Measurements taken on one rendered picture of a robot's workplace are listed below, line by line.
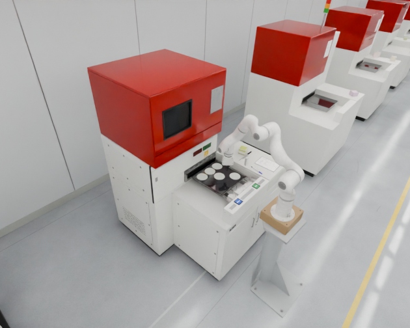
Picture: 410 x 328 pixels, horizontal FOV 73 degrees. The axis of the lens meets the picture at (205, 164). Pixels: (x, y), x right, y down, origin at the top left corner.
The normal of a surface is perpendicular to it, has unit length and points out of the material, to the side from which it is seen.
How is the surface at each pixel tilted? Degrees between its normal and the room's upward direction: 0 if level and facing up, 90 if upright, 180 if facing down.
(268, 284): 0
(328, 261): 0
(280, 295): 0
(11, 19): 90
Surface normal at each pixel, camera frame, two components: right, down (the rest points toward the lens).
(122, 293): 0.04, -0.79
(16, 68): 0.75, 0.43
